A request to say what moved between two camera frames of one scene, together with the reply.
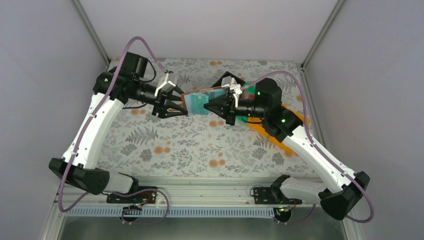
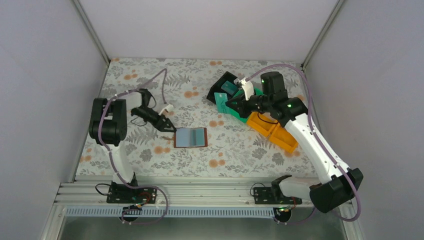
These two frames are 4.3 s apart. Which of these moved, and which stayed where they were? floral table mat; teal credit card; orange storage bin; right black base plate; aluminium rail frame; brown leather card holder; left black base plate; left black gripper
Moved: left black gripper; teal credit card; brown leather card holder
Stayed: aluminium rail frame; right black base plate; left black base plate; orange storage bin; floral table mat
